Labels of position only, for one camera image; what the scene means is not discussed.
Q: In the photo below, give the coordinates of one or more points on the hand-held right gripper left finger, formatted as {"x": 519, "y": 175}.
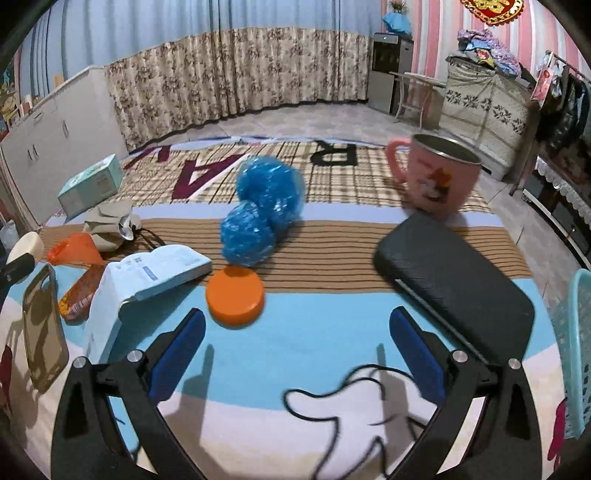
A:
{"x": 178, "y": 355}

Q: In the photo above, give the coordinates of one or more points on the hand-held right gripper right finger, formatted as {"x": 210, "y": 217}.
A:
{"x": 418, "y": 355}

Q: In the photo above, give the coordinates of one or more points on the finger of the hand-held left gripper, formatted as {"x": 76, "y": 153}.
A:
{"x": 14, "y": 274}

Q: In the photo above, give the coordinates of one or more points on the white oval soap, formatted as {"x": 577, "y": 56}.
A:
{"x": 25, "y": 247}

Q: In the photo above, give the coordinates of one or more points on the orange round lid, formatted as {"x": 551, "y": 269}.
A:
{"x": 235, "y": 295}

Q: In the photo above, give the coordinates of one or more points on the teal plastic basket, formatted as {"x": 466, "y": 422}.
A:
{"x": 575, "y": 360}

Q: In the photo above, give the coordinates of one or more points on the clear brown phone case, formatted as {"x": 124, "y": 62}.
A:
{"x": 44, "y": 327}

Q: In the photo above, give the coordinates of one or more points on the orange plastic wrapper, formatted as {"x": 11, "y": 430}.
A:
{"x": 74, "y": 249}

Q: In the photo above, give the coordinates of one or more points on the light blue open carton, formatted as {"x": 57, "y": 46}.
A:
{"x": 138, "y": 286}

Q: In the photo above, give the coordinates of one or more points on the black textured wallet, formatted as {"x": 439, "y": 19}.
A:
{"x": 452, "y": 281}

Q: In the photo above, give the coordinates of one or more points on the beige cloth bag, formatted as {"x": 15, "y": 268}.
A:
{"x": 108, "y": 221}

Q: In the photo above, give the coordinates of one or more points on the printed cartoon blanket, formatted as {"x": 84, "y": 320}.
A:
{"x": 295, "y": 360}

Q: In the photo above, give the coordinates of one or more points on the teal tissue box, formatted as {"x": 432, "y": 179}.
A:
{"x": 90, "y": 184}

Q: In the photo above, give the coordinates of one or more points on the white cabinet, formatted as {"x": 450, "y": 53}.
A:
{"x": 60, "y": 124}

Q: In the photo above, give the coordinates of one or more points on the blue mesh scrub balls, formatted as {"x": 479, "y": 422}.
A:
{"x": 263, "y": 212}

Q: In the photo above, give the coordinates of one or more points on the pink cartoon cup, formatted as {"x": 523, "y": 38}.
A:
{"x": 434, "y": 177}

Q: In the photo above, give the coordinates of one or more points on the dark stand with lace cloth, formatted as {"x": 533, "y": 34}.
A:
{"x": 561, "y": 203}

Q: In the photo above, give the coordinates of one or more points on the cabinet with striped cover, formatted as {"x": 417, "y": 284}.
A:
{"x": 485, "y": 110}

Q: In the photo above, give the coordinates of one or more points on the small folding table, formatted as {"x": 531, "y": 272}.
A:
{"x": 418, "y": 81}

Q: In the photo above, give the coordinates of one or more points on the grey water dispenser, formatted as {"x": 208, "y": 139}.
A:
{"x": 388, "y": 69}

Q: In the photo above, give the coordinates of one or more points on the rack of hanging clothes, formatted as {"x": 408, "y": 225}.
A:
{"x": 565, "y": 106}

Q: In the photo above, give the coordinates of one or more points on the blue floral curtain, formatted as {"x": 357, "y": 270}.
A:
{"x": 231, "y": 69}

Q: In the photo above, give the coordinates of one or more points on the pile of folded clothes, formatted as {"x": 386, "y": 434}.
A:
{"x": 489, "y": 48}

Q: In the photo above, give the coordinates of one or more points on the blue bag on dispenser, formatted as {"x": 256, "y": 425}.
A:
{"x": 397, "y": 23}

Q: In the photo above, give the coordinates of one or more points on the wall poster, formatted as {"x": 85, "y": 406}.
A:
{"x": 9, "y": 97}

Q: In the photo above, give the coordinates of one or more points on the red heart wall decoration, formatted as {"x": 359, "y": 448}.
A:
{"x": 491, "y": 9}

